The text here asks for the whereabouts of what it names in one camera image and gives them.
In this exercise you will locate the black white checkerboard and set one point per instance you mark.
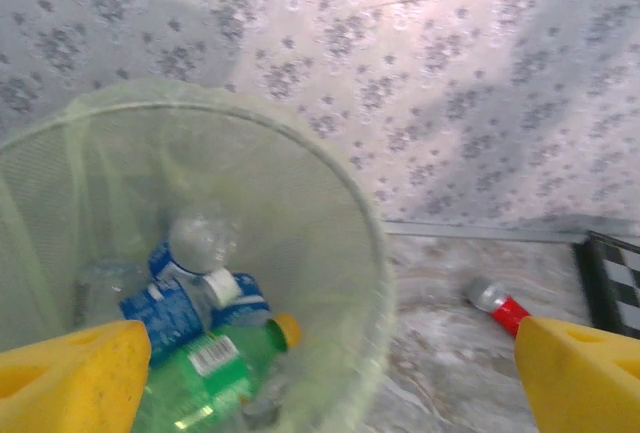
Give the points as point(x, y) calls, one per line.
point(615, 278)

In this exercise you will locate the red tube with silver cap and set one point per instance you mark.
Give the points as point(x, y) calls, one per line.
point(505, 310)

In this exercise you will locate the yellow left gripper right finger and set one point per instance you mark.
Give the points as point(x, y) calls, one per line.
point(580, 383)

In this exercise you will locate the blue label bottle white cap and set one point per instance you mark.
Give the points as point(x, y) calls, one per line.
point(165, 313)
point(250, 298)

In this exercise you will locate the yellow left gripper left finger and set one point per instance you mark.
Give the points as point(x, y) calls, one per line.
point(70, 383)

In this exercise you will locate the green Sprite bottle yellow cap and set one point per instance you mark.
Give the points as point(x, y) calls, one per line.
point(210, 383)

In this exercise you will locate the mesh bin with green liner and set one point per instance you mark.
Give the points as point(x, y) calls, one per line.
point(300, 193)

